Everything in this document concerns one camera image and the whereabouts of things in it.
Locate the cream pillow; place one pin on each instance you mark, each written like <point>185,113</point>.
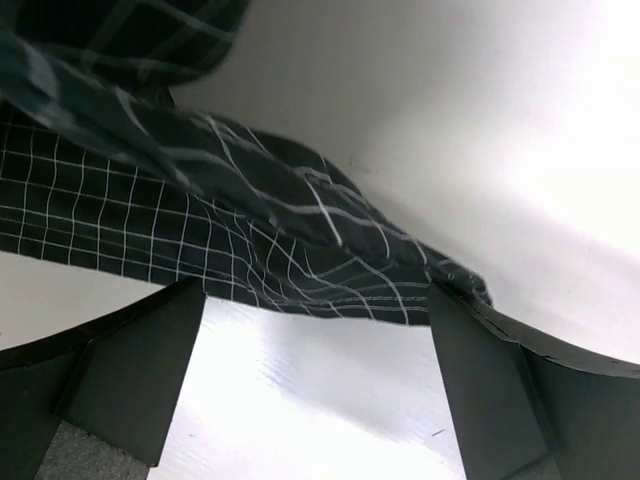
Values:
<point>504,134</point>

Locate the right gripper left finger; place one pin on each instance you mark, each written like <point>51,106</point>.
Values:
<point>96,401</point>

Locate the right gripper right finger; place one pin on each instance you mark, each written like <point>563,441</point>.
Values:
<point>527,405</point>

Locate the dark checked pillowcase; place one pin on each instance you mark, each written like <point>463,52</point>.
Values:
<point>100,170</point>

